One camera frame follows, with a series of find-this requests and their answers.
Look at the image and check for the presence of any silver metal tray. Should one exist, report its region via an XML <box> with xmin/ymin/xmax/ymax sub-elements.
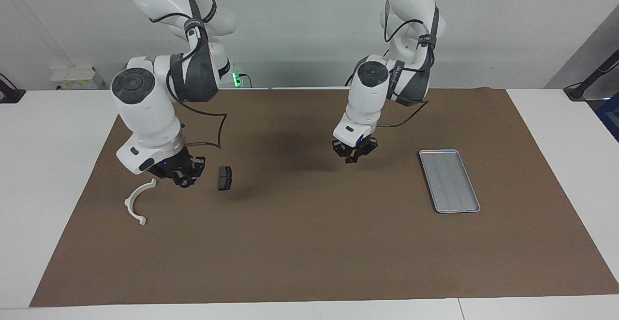
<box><xmin>419</xmin><ymin>149</ymin><xmax>481</xmax><ymax>214</ymax></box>

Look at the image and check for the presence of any rectangular dark grey brake pad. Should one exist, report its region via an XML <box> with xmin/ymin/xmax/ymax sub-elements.
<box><xmin>218</xmin><ymin>166</ymin><xmax>234</xmax><ymax>191</ymax></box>

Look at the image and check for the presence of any brown table mat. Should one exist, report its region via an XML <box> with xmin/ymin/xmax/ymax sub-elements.
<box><xmin>29</xmin><ymin>87</ymin><xmax>619</xmax><ymax>307</ymax></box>

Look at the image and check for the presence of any white power socket box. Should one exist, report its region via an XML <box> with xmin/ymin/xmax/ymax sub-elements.
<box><xmin>50</xmin><ymin>66</ymin><xmax>105</xmax><ymax>90</ymax></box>

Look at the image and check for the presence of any black table clamp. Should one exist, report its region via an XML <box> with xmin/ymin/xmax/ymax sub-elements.
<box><xmin>0</xmin><ymin>73</ymin><xmax>26</xmax><ymax>104</ymax></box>

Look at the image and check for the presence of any blue box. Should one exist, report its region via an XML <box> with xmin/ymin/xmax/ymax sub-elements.
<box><xmin>596</xmin><ymin>93</ymin><xmax>619</xmax><ymax>143</ymax></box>

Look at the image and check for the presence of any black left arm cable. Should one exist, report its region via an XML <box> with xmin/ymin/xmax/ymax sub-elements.
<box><xmin>376</xmin><ymin>0</ymin><xmax>438</xmax><ymax>128</ymax></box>

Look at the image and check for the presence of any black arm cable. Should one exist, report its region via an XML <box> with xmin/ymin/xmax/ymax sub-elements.
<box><xmin>147</xmin><ymin>13</ymin><xmax>228</xmax><ymax>149</ymax></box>
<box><xmin>376</xmin><ymin>0</ymin><xmax>438</xmax><ymax>128</ymax></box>

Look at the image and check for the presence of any white half ring bracket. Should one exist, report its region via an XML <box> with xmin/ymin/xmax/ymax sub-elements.
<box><xmin>124</xmin><ymin>178</ymin><xmax>158</xmax><ymax>226</ymax></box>

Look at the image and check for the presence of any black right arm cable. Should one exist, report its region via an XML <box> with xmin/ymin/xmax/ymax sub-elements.
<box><xmin>147</xmin><ymin>13</ymin><xmax>228</xmax><ymax>149</ymax></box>

